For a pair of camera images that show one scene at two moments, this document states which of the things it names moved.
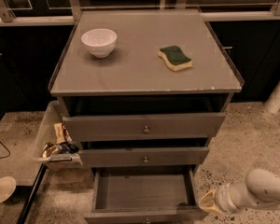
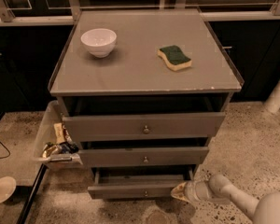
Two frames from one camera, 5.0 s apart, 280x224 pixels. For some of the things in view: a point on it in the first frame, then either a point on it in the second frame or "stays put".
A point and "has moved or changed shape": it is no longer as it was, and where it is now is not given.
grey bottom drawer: x=145 y=195 has moved or changed shape
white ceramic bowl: x=99 y=42 stays put
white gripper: x=223 y=197 to x=198 y=191
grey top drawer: x=92 y=128 stays put
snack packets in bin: x=63 y=143 stays put
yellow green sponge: x=175 y=57 stays put
